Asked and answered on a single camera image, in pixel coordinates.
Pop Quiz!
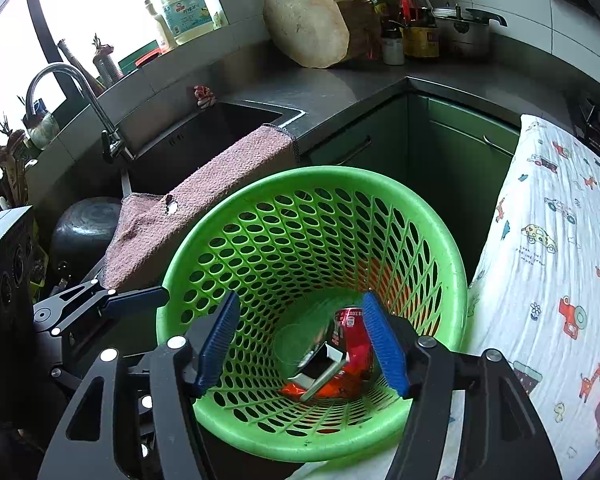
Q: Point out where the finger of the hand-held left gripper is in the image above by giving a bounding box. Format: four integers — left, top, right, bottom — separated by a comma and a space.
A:
47, 352, 155, 461
32, 280, 171, 342

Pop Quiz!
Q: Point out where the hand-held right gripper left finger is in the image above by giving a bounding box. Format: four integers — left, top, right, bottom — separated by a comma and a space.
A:
37, 290, 242, 480

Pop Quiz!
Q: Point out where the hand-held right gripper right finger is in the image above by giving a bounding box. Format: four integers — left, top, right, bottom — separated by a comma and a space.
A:
361, 291, 563, 480

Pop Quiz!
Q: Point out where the green plastic mesh basket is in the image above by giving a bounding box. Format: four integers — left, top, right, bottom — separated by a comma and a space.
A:
156, 166, 468, 463

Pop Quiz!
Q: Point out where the crushed red drink can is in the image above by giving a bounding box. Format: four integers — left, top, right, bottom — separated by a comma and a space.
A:
334, 306, 381, 391

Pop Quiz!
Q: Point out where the orange snack wrapper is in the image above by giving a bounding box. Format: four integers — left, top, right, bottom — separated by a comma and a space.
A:
280, 360, 381, 402

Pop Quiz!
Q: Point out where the black and white carton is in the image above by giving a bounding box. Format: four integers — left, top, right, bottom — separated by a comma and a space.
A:
287, 342, 351, 402

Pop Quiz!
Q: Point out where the dark wok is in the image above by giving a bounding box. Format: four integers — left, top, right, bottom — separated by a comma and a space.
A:
50, 196, 123, 281

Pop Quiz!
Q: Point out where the dried plant bundle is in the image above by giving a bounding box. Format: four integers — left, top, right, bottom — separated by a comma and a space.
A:
0, 115, 28, 206

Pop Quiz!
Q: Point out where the pink towel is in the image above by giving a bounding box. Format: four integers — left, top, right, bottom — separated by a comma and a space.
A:
102, 124, 301, 291

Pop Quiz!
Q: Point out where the glass jar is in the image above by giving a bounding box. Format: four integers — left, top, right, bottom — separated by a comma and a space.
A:
25, 100, 61, 151

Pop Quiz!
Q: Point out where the printed blanket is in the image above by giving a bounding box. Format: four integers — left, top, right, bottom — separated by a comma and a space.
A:
290, 114, 600, 480

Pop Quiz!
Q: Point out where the green cabinet door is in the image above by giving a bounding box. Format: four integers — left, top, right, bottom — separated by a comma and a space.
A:
300, 95, 411, 181
425, 97, 521, 273

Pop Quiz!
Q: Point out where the chrome faucet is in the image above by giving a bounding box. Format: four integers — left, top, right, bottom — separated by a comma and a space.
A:
25, 62, 133, 163

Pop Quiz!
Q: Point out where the red and white scrubber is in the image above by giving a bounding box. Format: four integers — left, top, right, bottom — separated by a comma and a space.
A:
193, 85, 217, 109

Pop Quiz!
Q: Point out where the metal cylinder with plant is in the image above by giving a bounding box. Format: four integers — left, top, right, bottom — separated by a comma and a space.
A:
92, 35, 126, 83

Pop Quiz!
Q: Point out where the small white squeeze bottle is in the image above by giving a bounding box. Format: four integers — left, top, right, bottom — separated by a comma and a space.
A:
144, 0, 173, 53

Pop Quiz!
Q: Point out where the large dish soap bottle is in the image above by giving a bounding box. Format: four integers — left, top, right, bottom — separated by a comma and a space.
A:
160, 0, 216, 46

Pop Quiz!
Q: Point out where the small white jar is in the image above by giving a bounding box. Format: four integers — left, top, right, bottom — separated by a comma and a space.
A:
381, 25, 406, 66

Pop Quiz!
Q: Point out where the steel pressure cooker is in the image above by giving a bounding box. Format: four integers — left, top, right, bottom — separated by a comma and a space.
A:
432, 4, 508, 58

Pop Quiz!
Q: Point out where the round wooden chopping block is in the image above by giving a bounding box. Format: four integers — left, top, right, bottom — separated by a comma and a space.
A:
263, 0, 381, 68

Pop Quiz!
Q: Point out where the large cooking oil bottle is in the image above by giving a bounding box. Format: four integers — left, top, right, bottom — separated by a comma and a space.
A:
399, 0, 441, 58

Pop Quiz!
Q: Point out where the yellow-capped sauce bottle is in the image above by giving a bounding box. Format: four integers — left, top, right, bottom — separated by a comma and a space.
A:
365, 0, 398, 31

